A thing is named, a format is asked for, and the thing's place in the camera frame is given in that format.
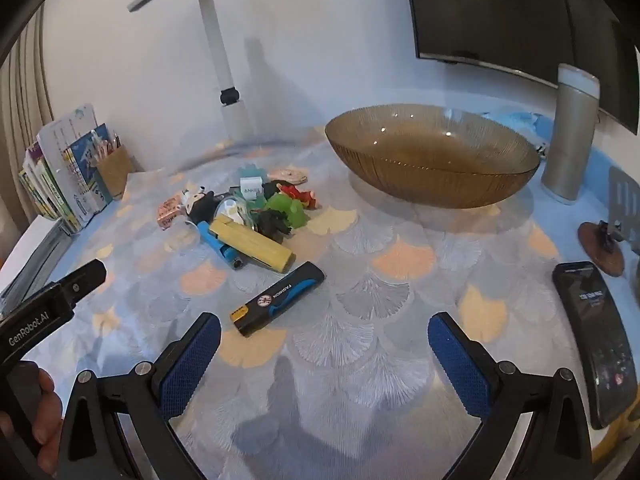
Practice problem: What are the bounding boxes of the stack of white folders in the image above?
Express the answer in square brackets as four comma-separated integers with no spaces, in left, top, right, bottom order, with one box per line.
[0,215,76,311]

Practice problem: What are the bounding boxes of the small pink box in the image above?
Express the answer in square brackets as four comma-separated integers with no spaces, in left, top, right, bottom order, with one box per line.
[158,195,187,229]

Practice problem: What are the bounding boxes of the clear plastic round case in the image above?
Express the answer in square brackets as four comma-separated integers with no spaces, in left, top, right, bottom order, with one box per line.
[215,196,258,233]

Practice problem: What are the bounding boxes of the bunch of pens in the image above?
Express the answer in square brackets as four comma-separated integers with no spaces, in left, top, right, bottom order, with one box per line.
[90,129,123,163]

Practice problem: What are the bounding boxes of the light green translucent toy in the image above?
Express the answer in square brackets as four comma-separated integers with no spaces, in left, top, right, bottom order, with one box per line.
[263,194,311,231]

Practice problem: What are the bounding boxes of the person's left hand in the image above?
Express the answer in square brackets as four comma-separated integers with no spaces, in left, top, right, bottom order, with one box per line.
[29,366,63,478]

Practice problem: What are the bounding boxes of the beige curtain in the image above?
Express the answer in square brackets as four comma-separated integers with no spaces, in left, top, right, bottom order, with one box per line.
[0,25,53,241]

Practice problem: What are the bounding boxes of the black smartphone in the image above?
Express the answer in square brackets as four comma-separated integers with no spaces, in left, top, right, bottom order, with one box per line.
[552,261,640,430]

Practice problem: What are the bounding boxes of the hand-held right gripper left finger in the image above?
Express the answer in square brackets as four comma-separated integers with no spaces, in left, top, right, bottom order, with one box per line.
[59,312,222,480]

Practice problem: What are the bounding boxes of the black and blue lighter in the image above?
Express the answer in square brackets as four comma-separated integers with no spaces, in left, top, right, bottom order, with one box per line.
[230,261,326,337]

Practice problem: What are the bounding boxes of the metal stand with wooden base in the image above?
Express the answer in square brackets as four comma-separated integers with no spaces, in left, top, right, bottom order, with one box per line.
[577,167,640,277]

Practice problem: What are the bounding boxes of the row of books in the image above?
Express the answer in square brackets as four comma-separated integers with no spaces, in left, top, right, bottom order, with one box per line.
[19,104,113,233]

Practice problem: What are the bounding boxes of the brown pen holder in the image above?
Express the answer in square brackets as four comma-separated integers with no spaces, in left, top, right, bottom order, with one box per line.
[92,145,136,200]

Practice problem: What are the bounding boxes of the fan-patterned table mat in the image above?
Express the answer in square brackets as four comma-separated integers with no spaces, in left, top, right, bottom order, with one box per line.
[50,125,601,480]

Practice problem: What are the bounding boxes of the black figure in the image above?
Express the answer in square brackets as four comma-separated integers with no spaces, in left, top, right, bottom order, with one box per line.
[254,208,293,238]

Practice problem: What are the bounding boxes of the yellow lighter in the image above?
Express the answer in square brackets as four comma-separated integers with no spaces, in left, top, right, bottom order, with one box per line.
[208,213,295,274]

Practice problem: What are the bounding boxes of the black television screen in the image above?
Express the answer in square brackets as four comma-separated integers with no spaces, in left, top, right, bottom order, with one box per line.
[402,0,640,136]

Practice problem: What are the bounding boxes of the amber ribbed glass bowl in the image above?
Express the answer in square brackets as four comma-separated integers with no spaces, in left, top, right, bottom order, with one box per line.
[324,103,542,209]

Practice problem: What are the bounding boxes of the small white box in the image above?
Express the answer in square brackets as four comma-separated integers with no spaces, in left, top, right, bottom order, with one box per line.
[240,176,266,201]

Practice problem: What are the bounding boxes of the blue cloth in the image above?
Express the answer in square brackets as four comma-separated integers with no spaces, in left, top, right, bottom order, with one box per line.
[480,110,556,151]

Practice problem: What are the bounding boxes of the red figure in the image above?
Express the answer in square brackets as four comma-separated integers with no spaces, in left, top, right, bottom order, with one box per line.
[277,183,318,211]

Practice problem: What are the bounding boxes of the white desk lamp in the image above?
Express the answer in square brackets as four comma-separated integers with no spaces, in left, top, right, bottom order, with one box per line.
[127,0,252,139]

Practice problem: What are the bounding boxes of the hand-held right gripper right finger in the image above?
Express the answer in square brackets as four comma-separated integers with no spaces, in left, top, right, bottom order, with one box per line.
[427,312,601,480]

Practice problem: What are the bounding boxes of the beige wooden charm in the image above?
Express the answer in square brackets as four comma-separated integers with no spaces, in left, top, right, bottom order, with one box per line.
[267,167,310,187]

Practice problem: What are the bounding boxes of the beige cylindrical tumbler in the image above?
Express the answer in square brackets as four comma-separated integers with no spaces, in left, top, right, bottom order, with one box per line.
[541,63,601,205]

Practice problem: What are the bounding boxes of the cartoon mouse figure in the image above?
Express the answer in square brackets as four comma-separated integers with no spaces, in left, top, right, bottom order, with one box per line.
[180,187,217,226]

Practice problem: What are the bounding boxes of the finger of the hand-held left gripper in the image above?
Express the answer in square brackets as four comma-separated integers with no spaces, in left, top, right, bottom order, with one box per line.
[52,259,108,311]

